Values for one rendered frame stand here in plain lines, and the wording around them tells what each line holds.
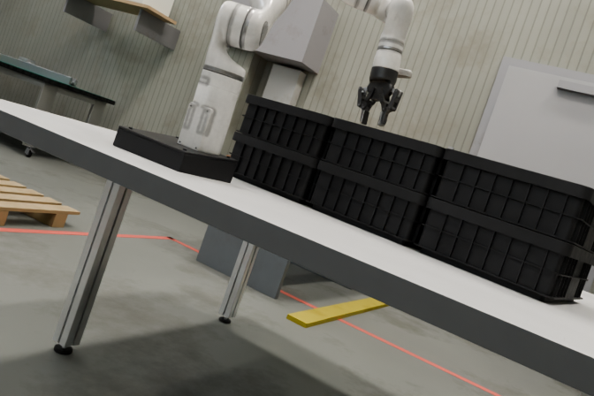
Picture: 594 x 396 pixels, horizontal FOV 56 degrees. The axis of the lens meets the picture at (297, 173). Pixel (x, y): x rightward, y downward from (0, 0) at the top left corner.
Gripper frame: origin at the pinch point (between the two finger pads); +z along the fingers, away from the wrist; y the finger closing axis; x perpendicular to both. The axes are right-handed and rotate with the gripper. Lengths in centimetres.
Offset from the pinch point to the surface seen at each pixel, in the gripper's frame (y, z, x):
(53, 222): -214, 74, 18
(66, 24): -613, -107, 155
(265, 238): 37, 32, -66
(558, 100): -70, -90, 313
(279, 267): -131, 71, 118
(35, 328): -85, 88, -38
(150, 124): -450, -7, 204
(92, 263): -63, 60, -37
